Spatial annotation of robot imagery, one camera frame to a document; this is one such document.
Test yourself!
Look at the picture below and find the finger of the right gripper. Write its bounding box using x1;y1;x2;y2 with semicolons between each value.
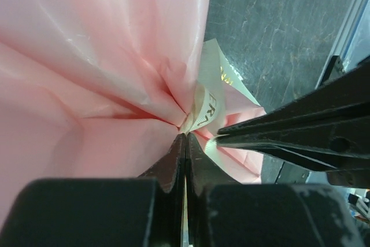
216;132;369;189
217;61;369;135

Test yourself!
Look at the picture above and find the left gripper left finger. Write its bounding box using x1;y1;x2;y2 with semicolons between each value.
7;134;186;246

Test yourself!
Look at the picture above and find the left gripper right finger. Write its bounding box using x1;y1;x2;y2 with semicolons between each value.
186;134;364;246

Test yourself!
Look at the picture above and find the cream ribbon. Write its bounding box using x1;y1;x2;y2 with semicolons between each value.
180;39;265;170

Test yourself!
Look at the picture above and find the pink wrapping paper sheet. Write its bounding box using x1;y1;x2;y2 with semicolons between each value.
1;0;262;208

